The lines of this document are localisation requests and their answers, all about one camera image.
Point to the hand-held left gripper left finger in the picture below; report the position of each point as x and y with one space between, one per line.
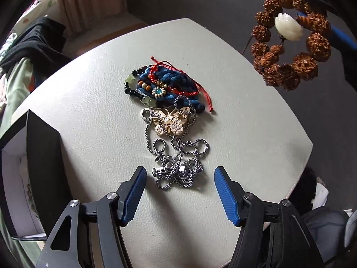
134 195

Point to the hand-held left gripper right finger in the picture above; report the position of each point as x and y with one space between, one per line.
227 198

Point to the thin metal rod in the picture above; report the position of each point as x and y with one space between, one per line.
262 19

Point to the black fuzzy object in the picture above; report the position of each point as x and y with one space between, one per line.
305 185

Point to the gold butterfly brooch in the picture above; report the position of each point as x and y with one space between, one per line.
170 121

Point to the black gift box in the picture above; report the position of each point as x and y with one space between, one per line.
41 150

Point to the grey chair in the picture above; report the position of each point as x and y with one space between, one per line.
326 229

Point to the black cloth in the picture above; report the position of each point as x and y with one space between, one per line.
33 42

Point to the beige curtain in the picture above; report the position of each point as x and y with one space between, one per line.
83 0

